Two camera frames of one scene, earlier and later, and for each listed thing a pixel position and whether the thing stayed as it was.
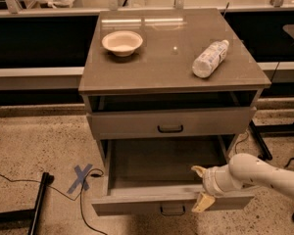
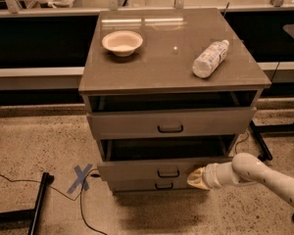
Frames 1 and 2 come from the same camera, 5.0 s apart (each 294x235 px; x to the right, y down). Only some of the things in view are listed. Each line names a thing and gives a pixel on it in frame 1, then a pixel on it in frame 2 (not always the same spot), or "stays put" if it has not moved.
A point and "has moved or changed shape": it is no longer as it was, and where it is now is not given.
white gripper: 209,181 -> 209,176
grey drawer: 155,176 has moved or changed shape
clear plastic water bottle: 208,60 stays put
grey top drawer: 173,123 stays put
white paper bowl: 122,43 stays put
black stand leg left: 22,219 stays put
